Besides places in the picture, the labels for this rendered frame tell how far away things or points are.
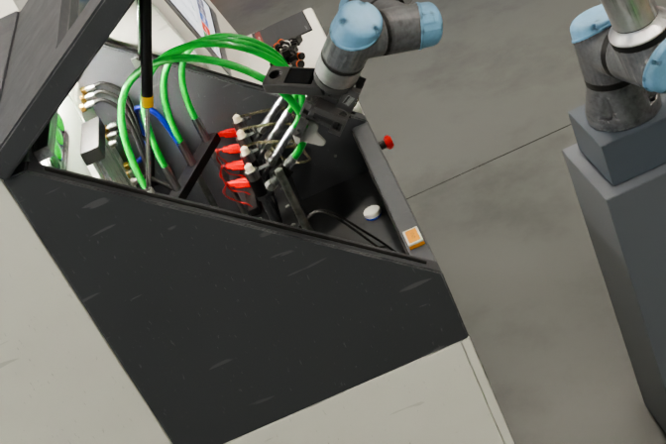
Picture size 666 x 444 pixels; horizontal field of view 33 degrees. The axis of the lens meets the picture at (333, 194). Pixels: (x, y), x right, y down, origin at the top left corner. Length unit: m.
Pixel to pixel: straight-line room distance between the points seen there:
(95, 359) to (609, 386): 1.52
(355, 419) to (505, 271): 1.47
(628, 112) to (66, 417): 1.22
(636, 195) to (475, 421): 0.56
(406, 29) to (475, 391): 0.74
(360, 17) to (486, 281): 1.87
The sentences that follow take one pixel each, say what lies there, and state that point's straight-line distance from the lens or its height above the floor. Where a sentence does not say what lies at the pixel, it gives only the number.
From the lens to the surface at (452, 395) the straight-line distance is 2.16.
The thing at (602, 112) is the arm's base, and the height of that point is 0.94.
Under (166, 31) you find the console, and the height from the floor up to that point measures 1.33.
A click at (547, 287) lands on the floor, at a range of 3.41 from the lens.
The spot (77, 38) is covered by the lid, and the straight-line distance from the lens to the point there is 1.70.
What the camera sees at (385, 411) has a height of 0.71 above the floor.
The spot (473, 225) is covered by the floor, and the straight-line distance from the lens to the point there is 3.77.
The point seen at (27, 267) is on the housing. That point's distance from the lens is 1.90.
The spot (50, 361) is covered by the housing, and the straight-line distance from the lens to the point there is 2.00.
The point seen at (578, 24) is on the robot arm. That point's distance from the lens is 2.23.
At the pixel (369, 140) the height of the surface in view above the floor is 0.95.
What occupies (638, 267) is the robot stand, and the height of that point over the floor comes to 0.61.
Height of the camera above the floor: 2.11
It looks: 30 degrees down
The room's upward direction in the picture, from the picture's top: 25 degrees counter-clockwise
